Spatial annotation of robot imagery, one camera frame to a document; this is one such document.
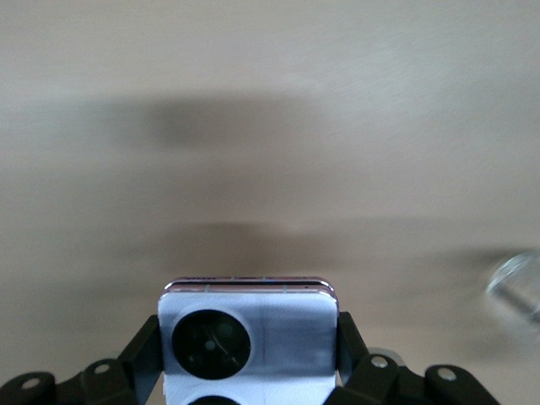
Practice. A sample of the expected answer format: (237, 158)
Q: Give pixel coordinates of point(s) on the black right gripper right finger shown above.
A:
(388, 384)

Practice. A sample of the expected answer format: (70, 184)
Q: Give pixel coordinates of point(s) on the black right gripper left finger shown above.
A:
(105, 379)

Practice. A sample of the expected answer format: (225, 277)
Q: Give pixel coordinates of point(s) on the lilac flip phone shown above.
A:
(287, 329)

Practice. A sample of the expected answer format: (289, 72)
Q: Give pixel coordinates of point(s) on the clear plastic cup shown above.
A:
(512, 274)

